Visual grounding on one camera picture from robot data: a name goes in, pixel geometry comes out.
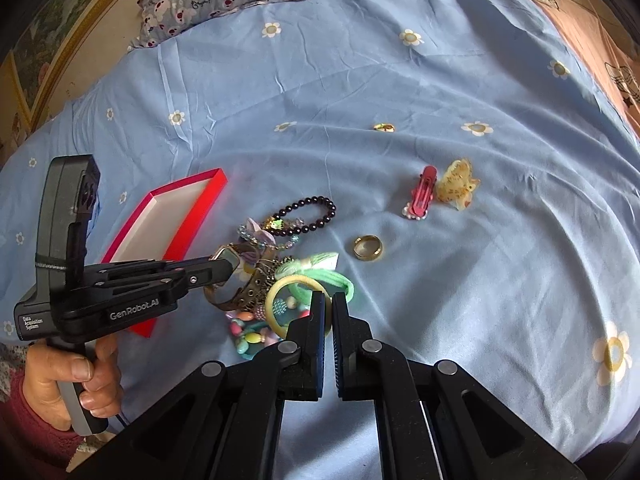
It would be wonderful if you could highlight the yellow bangle ring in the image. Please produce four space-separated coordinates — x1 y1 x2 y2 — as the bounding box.
264 274 333 339

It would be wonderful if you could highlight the gold wrist watch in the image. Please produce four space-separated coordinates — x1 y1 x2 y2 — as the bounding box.
204 243 282 311

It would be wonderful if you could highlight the purple bow hair tie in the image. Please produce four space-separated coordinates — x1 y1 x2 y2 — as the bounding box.
240 218 279 271

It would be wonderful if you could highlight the gold metal ring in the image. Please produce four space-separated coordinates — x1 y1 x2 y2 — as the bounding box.
351 234 385 264

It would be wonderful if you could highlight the dark beaded bracelet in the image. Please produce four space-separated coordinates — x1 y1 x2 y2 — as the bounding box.
267 195 338 238

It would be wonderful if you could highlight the pink hair clip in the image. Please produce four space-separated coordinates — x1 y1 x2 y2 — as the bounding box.
402 165 437 220

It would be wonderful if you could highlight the yellow translucent claw clip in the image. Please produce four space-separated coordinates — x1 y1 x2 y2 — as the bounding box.
435 158 480 210

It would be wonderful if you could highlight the red sleeve forearm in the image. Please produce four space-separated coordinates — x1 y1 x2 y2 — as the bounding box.
1 370 85 472

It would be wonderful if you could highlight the red white jewelry box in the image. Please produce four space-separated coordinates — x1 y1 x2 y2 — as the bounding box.
101 167 229 339

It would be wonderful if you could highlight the person's left hand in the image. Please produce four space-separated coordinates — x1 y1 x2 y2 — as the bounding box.
22 334 124 432

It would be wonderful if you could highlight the blue floral bed sheet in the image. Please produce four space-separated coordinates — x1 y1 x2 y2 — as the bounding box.
1 0 639 460

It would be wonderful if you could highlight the pink printed cloth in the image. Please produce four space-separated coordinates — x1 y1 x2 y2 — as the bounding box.
534 0 639 131

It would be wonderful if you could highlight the teal hair tie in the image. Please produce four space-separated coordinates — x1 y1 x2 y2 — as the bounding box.
234 318 281 361

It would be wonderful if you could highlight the colourful bead bracelet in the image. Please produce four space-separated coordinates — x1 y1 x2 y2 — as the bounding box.
226 294 314 359

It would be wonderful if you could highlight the green hair tie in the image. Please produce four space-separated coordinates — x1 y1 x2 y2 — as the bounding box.
287 268 356 311

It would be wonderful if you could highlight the framed picture on wall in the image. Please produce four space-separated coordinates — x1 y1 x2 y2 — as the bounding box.
9 0 117 131

